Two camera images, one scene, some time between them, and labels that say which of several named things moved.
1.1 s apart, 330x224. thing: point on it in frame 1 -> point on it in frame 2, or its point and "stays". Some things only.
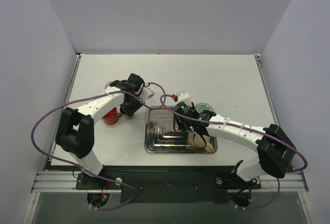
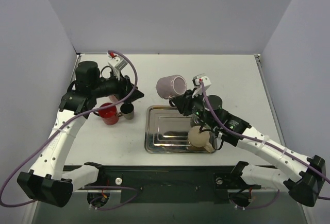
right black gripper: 186,124 -> 184,104
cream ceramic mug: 196,140 stays
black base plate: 164,184 stays
